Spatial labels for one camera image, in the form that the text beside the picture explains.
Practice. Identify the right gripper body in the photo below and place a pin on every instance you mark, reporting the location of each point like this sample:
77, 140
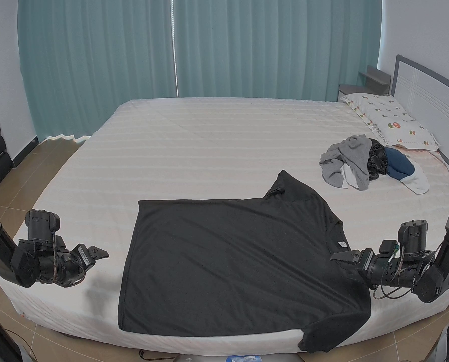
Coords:
373, 270

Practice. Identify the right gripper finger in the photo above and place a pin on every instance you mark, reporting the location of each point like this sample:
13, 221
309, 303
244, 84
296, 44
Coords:
350, 257

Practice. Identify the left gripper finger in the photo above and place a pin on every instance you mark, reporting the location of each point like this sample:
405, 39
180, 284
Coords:
98, 253

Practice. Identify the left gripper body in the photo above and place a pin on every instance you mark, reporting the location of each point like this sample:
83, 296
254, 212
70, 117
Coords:
80, 258

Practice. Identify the black T-shirt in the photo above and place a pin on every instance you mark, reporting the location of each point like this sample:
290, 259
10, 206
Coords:
239, 262

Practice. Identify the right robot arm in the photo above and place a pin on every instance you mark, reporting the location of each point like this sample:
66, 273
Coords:
429, 281

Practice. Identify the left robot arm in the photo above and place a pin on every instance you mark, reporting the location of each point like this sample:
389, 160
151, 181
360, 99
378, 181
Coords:
21, 262

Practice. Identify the pile of clothes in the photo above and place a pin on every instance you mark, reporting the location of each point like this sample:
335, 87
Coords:
348, 160

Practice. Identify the bed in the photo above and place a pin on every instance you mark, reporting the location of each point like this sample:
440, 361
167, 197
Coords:
209, 145

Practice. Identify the white printed pillow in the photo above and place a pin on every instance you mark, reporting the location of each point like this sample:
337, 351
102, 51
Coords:
390, 119

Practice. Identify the grey bedside table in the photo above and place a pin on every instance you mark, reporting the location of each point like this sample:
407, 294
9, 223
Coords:
377, 77

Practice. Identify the blue-green curtain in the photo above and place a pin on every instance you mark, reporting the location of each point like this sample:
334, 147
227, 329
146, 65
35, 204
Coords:
277, 32
96, 51

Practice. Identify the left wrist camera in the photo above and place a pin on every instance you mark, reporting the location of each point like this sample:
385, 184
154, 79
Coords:
60, 242

